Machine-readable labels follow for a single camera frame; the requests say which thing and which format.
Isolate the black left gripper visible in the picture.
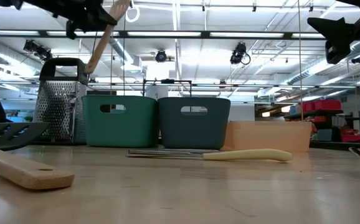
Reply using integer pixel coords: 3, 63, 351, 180
22, 0, 118, 40

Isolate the wooden slotted spatula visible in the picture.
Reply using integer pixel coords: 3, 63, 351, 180
84, 0, 131, 75
0, 133, 75, 190

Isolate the black slotted spatula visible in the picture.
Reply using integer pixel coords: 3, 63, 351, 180
0, 121, 52, 152

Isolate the yellow-handled knife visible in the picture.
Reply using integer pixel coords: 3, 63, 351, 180
126, 148, 293, 162

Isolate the black ceiling spotlight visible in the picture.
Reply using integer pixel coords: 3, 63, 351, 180
154, 49, 168, 63

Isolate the red storage bin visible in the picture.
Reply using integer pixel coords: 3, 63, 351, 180
303, 99, 342, 113

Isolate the metal shelf rack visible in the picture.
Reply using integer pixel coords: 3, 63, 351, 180
284, 99, 360, 143

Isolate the metal box grater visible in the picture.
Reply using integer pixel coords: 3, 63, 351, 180
32, 57, 89, 146

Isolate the green plastic bin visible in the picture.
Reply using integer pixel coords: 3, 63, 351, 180
81, 95, 159, 148

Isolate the orange plastic bin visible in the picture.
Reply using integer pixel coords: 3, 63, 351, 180
222, 120, 313, 153

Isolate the blue plastic bin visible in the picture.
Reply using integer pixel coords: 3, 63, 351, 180
157, 96, 232, 150

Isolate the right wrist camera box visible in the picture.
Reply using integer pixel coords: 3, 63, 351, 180
324, 39, 353, 65

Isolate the white hanging ring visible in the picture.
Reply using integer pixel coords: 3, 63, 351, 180
125, 5, 141, 24

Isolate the thin hanging cord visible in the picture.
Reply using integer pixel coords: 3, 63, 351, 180
297, 0, 303, 122

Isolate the black ceiling camera cluster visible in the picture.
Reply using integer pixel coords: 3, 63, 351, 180
23, 39, 52, 62

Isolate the black overhead rail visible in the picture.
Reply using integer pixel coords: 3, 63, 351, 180
0, 29, 327, 40

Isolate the black aluminium table frame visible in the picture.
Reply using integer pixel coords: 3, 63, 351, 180
310, 140, 360, 152

